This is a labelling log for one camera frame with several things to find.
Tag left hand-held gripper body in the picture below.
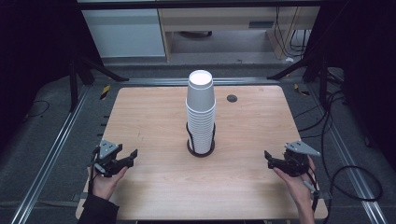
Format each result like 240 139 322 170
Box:
92 139 125 178

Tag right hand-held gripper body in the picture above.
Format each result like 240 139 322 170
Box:
281 140 321 177

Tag black wire cup holder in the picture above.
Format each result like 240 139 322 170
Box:
185 121 217 158

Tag stack of white paper cups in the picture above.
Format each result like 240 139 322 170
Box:
185 69 217 155

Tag person's right hand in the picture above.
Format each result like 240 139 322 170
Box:
274 157 317 204

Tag person's left hand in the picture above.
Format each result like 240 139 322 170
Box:
88 167 129 201

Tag yellow black striped tape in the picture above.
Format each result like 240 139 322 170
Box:
293 83 311 97
99 84 112 101

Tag black metal stand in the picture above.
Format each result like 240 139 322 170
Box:
266 55 344 108
68 55 130 113

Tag white cabinet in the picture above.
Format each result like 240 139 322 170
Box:
81 8 166 59

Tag light wooden desk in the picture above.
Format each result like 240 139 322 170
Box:
158 7 321 62

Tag right hand-held gripper cable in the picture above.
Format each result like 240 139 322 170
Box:
300 174 321 214

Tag metal floor rail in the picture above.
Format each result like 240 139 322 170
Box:
306 83 389 224
10 85 92 224
120 77 281 87

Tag thin black floor cable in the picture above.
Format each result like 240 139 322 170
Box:
22 99 50 122

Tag thick black looped floor cable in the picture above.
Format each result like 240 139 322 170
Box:
321 90 384 224

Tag black cables under desk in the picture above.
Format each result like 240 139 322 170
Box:
274 7 312 59

